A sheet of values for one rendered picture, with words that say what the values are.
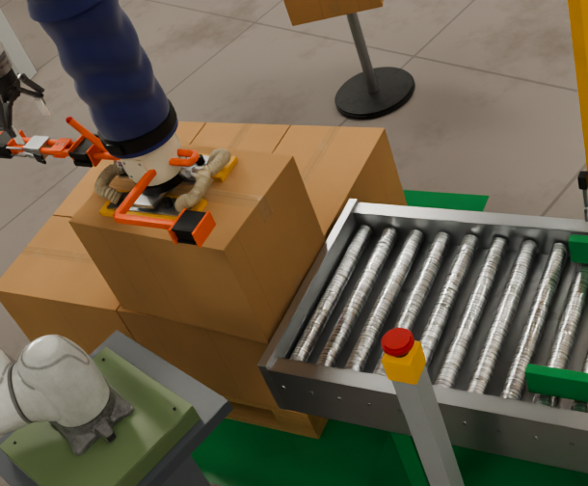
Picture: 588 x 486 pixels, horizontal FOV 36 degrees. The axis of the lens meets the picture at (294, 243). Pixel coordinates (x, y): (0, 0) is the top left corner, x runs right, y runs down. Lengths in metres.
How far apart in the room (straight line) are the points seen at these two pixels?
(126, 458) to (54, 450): 0.21
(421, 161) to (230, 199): 1.59
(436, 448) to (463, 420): 0.23
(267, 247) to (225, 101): 2.37
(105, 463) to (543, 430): 1.06
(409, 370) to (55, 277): 1.74
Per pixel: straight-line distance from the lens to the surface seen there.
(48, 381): 2.23
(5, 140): 3.08
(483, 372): 2.47
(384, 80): 4.57
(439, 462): 2.24
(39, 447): 2.45
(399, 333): 1.94
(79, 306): 3.21
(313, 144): 3.39
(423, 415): 2.09
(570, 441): 2.34
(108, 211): 2.76
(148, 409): 2.36
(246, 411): 3.29
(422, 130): 4.21
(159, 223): 2.41
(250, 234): 2.54
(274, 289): 2.68
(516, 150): 3.98
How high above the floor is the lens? 2.48
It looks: 40 degrees down
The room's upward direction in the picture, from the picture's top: 23 degrees counter-clockwise
